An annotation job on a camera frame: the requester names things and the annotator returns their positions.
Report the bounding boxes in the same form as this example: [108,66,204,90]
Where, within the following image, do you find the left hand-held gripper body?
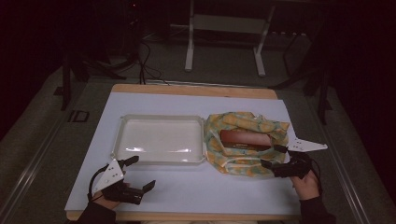
[92,158,147,205]

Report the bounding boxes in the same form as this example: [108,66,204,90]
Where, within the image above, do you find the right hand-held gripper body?
[272,135,329,180]

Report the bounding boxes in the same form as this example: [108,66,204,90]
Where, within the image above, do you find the yellow green patterned cloth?
[203,110,291,179]

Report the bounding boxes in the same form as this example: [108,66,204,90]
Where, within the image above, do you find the person's right hand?
[290,169,321,202]

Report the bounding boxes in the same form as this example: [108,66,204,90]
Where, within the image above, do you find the person's left hand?
[92,182,131,211]

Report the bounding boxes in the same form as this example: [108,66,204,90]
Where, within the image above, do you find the brown rectangular box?
[219,129,273,150]

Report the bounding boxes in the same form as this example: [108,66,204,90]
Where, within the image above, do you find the white plastic tray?
[110,114,207,166]

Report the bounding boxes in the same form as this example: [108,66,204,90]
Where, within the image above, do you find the white table mat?
[64,91,302,217]

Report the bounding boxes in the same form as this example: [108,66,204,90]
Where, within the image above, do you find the black metal stand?
[269,27,335,126]
[52,40,139,112]

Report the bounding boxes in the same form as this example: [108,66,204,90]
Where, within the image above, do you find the wooden table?
[64,83,303,222]

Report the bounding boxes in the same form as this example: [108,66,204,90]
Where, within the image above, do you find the white metal stand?
[184,0,276,78]

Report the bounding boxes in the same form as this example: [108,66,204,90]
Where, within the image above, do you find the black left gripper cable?
[87,163,110,203]

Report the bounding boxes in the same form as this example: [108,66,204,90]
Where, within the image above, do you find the black floor cables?
[135,18,171,86]

